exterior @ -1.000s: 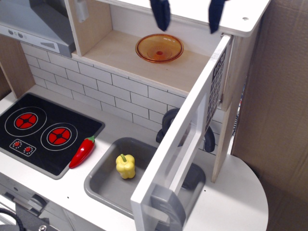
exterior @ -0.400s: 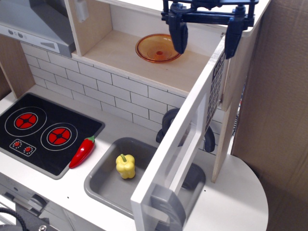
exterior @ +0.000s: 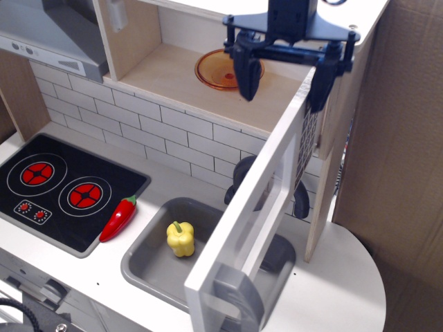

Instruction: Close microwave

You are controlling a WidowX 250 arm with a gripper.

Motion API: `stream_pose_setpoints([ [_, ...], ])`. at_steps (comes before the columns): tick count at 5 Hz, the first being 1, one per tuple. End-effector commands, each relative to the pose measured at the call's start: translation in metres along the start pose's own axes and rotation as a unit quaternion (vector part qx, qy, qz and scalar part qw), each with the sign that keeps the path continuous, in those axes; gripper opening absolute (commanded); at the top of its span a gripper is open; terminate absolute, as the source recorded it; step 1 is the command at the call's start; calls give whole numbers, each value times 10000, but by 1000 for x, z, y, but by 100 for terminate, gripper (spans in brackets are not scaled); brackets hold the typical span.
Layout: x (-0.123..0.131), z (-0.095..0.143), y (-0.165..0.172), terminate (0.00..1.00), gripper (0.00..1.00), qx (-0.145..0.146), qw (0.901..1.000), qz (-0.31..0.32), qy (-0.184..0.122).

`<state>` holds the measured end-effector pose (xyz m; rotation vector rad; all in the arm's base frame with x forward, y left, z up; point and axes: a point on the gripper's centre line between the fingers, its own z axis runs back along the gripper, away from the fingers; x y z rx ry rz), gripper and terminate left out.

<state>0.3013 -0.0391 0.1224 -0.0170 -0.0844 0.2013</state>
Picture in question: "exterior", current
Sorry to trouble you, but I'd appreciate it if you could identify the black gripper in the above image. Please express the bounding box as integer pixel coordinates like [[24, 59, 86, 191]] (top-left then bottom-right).
[[223, 1, 360, 113]]

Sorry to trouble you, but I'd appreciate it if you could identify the grey toy sink basin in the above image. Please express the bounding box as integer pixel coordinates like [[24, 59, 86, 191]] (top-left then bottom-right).
[[121, 197, 296, 317]]

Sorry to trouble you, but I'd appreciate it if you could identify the orange glass bowl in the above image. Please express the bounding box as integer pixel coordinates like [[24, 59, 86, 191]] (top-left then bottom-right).
[[195, 49, 264, 91]]

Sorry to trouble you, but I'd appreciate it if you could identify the grey oven knob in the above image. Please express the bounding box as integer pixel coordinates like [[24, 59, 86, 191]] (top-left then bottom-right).
[[39, 279, 68, 304]]

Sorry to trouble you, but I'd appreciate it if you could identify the black toy stovetop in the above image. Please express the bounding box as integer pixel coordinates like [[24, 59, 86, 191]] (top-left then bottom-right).
[[1, 134, 151, 258]]

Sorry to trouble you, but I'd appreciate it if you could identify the brown cardboard box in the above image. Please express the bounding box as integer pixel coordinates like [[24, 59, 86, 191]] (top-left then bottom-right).
[[333, 1, 442, 331]]

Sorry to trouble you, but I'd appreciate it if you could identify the black cable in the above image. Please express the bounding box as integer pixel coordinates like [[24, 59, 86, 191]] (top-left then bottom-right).
[[0, 297, 37, 332]]

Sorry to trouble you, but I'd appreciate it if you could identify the white toy microwave door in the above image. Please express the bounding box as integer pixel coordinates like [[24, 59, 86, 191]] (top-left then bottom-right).
[[184, 68, 318, 331]]

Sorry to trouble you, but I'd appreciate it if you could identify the yellow toy bell pepper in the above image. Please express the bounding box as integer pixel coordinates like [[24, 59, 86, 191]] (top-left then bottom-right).
[[166, 221, 195, 257]]

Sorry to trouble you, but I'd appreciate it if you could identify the black metal base plate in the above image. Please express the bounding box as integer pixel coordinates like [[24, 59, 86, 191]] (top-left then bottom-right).
[[22, 293, 82, 332]]

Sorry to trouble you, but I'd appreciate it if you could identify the white wooden microwave cabinet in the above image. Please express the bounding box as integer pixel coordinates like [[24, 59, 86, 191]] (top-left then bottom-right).
[[93, 1, 388, 261]]

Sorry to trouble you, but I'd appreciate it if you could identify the red toy chili pepper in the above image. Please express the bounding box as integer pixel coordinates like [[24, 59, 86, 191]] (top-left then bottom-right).
[[99, 195, 137, 243]]

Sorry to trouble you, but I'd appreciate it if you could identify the dark grey toy faucet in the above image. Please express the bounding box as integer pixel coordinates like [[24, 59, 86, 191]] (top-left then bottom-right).
[[224, 156, 310, 219]]

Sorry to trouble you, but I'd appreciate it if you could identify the grey range hood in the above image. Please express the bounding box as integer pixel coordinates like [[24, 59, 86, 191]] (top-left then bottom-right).
[[1, 1, 109, 83]]

